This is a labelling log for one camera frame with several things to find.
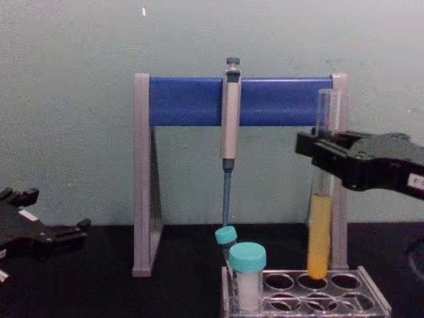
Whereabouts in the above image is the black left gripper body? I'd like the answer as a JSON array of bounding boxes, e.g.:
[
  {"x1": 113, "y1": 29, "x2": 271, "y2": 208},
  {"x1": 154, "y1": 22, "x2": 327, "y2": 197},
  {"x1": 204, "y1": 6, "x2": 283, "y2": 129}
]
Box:
[{"x1": 0, "y1": 204, "x2": 57, "y2": 261}]

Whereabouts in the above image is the black table cloth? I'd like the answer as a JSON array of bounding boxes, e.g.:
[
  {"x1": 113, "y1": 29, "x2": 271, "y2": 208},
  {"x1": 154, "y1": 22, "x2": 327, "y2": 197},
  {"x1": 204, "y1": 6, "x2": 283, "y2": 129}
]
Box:
[{"x1": 0, "y1": 222, "x2": 424, "y2": 318}]

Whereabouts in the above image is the grey stand with blue bar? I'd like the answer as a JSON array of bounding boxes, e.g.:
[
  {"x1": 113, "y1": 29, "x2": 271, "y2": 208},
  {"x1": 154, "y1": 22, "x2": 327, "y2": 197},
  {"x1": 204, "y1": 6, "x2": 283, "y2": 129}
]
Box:
[{"x1": 132, "y1": 73, "x2": 350, "y2": 278}]

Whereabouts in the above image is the glass test tube orange liquid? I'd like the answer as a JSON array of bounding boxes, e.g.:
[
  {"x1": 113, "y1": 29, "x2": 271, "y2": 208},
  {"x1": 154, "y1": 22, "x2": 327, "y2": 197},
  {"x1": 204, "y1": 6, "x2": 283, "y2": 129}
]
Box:
[{"x1": 306, "y1": 88, "x2": 343, "y2": 283}]

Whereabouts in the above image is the clear plastic tube rack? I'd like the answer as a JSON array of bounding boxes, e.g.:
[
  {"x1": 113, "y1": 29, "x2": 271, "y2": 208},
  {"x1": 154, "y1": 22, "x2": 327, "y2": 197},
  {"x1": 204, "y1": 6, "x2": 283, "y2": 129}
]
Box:
[{"x1": 221, "y1": 264, "x2": 394, "y2": 318}]

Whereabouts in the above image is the grey pipette with blue tip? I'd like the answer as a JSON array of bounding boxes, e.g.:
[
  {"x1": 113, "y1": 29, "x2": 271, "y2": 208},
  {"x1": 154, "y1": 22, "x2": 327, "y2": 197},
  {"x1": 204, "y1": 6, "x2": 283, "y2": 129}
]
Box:
[{"x1": 219, "y1": 56, "x2": 242, "y2": 230}]

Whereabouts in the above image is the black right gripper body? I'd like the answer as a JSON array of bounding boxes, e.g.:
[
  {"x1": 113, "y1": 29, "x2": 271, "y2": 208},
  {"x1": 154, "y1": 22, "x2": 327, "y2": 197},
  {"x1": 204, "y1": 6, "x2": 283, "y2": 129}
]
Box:
[{"x1": 346, "y1": 132, "x2": 424, "y2": 200}]

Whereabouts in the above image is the small tube with teal cap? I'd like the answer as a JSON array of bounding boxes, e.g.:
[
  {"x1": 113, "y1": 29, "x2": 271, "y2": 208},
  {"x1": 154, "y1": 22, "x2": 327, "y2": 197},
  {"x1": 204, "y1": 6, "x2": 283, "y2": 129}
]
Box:
[{"x1": 214, "y1": 226, "x2": 239, "y2": 266}]

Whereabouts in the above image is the large tube with teal cap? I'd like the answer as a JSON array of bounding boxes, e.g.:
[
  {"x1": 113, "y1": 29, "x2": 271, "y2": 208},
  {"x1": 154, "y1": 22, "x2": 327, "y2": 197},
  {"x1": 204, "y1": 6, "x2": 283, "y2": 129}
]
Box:
[{"x1": 229, "y1": 241, "x2": 268, "y2": 313}]

